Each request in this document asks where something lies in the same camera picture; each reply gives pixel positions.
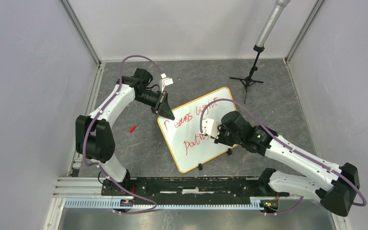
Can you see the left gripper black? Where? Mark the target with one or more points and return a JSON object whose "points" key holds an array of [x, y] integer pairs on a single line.
{"points": [[165, 110]]}

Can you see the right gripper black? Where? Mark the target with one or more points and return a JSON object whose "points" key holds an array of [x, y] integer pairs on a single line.
{"points": [[220, 128]]}

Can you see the yellow framed whiteboard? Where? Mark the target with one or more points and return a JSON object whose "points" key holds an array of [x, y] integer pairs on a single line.
{"points": [[188, 147]]}

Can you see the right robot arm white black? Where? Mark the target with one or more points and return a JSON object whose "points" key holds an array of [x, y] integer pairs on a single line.
{"points": [[334, 186]]}

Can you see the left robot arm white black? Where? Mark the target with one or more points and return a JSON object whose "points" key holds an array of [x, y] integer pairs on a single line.
{"points": [[93, 132]]}

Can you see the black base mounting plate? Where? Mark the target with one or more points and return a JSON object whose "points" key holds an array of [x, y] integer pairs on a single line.
{"points": [[227, 190]]}

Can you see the silver microphone on tripod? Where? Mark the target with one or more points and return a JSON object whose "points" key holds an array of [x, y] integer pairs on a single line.
{"points": [[278, 8]]}

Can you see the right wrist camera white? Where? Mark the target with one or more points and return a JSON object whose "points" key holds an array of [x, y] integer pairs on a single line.
{"points": [[209, 127]]}

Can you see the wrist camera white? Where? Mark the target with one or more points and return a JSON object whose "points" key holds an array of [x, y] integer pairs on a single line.
{"points": [[209, 127], [165, 81]]}

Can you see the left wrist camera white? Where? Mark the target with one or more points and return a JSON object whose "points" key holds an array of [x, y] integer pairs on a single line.
{"points": [[165, 81]]}

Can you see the aluminium rail with comb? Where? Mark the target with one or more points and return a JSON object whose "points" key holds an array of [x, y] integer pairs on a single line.
{"points": [[90, 192]]}

